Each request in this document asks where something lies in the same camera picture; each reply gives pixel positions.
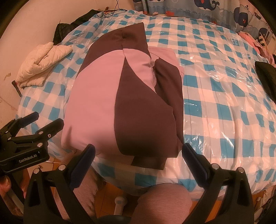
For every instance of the black clothes pile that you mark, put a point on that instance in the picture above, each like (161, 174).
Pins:
(266, 75)

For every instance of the whale print curtain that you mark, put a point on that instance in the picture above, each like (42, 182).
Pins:
(215, 10)

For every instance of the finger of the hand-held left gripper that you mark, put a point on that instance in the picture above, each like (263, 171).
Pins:
(28, 119)
(52, 128)

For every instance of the blue checkered bed cover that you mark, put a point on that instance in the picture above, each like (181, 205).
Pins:
(215, 86)

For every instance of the cream quilted jacket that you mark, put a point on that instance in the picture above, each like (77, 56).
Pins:
(41, 62)

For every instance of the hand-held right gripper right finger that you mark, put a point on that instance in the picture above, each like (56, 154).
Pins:
(194, 165)

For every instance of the pink and brown hoodie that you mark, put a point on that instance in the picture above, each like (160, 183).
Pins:
(90, 103)

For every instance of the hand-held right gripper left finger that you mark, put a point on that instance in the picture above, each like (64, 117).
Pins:
(83, 165)

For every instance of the person's right leg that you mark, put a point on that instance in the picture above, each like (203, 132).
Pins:
(163, 204)

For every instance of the black and white striped cloth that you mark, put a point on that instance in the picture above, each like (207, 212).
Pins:
(263, 39)

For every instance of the black jacket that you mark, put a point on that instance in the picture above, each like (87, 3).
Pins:
(69, 28)

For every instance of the pink clothes pile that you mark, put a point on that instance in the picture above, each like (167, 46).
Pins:
(250, 41)

